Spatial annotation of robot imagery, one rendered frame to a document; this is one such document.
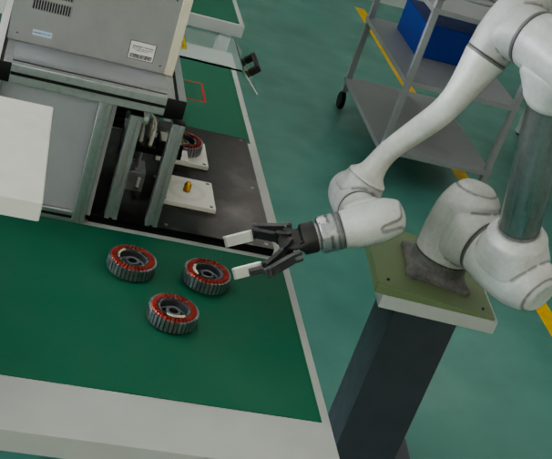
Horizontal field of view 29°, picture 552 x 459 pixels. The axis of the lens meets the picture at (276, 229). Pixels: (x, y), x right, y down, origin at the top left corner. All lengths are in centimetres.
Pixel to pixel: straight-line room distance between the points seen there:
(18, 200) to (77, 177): 85
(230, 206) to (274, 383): 71
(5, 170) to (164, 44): 86
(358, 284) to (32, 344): 232
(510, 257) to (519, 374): 162
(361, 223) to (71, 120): 70
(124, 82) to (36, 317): 59
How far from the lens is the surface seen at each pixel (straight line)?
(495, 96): 527
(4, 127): 191
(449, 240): 274
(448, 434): 367
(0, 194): 170
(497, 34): 238
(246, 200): 287
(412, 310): 275
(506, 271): 262
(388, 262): 280
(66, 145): 250
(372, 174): 258
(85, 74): 245
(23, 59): 245
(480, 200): 273
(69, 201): 257
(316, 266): 430
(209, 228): 268
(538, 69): 230
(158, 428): 204
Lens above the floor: 204
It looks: 27 degrees down
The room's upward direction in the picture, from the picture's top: 19 degrees clockwise
